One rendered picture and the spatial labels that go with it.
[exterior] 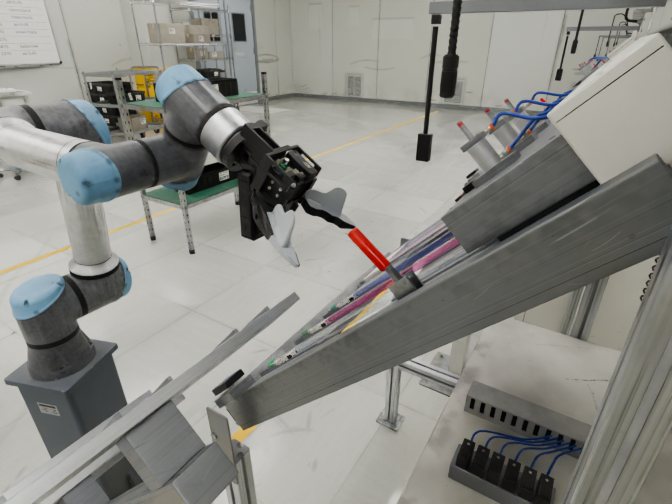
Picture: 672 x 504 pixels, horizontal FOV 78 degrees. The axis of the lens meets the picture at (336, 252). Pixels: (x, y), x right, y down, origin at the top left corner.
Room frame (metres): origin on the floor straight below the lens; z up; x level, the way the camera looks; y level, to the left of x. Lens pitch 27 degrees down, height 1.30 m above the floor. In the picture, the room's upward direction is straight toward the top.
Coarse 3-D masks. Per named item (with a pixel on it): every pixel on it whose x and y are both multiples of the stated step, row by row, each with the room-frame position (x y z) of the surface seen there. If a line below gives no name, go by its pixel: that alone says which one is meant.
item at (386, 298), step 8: (448, 256) 0.45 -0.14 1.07; (456, 256) 0.43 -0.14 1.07; (464, 256) 0.43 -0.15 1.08; (440, 264) 0.44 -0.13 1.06; (448, 264) 0.44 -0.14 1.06; (424, 272) 0.45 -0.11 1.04; (432, 272) 0.45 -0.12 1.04; (384, 296) 0.48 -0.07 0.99; (392, 296) 0.47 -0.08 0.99; (368, 304) 0.50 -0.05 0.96; (376, 304) 0.49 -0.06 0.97; (384, 304) 0.48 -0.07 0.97; (360, 312) 0.50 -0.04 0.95; (368, 312) 0.49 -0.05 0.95; (344, 320) 0.52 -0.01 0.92; (352, 320) 0.51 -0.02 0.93; (328, 328) 0.54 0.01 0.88; (336, 328) 0.52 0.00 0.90; (344, 328) 0.52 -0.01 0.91; (320, 336) 0.54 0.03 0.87; (328, 336) 0.53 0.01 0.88; (304, 344) 0.56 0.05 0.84; (312, 344) 0.55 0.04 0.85; (296, 352) 0.57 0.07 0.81
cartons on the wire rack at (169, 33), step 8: (152, 24) 6.69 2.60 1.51; (160, 24) 6.62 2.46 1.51; (168, 24) 6.73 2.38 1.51; (176, 24) 6.84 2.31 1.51; (152, 32) 6.72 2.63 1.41; (160, 32) 6.61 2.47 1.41; (168, 32) 6.71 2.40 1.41; (176, 32) 6.82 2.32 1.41; (184, 32) 7.17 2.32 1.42; (192, 32) 7.13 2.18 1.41; (200, 32) 7.24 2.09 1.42; (208, 32) 7.37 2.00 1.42; (152, 40) 6.74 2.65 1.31; (160, 40) 6.62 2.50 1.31; (168, 40) 6.69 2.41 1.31; (176, 40) 6.80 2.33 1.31; (184, 40) 6.92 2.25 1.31; (192, 40) 7.12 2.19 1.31; (200, 40) 7.21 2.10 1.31; (208, 40) 7.37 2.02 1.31; (160, 72) 6.57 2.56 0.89
